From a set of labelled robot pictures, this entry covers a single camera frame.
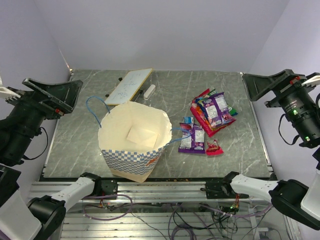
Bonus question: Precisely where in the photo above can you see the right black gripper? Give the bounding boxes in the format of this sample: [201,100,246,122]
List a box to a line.
[242,67,320,144]

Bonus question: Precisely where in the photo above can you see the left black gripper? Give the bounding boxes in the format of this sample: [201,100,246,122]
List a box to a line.
[0,75,84,162]

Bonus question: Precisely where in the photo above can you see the purple snack pack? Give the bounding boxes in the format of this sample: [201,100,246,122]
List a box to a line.
[178,123,205,154]
[201,92,232,128]

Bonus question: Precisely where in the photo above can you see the blue snack bag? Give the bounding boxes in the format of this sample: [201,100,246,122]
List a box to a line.
[195,98,204,108]

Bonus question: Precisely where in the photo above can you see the pink snack bag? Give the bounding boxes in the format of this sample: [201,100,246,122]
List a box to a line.
[190,88,236,137]

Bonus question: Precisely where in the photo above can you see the blue white snack pack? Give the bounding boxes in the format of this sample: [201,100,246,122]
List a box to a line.
[183,116,195,124]

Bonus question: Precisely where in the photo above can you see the red snack pack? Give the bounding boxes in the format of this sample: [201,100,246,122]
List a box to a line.
[205,139,224,156]

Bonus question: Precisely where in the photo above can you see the blue checkered paper bag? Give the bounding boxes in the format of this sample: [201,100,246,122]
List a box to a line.
[97,101,176,183]

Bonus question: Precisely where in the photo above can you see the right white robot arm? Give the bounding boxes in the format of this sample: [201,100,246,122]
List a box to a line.
[220,69,320,231]

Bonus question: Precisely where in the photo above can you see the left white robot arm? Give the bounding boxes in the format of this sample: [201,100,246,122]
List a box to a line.
[0,78,102,240]

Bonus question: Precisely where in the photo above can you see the white marker eraser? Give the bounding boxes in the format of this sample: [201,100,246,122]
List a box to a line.
[143,84,156,100]

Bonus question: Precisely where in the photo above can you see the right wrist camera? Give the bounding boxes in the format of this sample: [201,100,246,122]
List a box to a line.
[301,75,320,87]

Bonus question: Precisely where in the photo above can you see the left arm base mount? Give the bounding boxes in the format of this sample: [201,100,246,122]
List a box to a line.
[84,179,118,200]

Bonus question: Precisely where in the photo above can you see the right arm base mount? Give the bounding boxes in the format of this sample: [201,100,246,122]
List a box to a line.
[200,178,236,199]

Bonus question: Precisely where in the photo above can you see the aluminium frame rail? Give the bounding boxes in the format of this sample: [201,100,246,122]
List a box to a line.
[27,179,288,203]

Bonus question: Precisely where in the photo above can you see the loose cables under table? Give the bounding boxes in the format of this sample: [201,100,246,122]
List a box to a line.
[82,193,276,240]

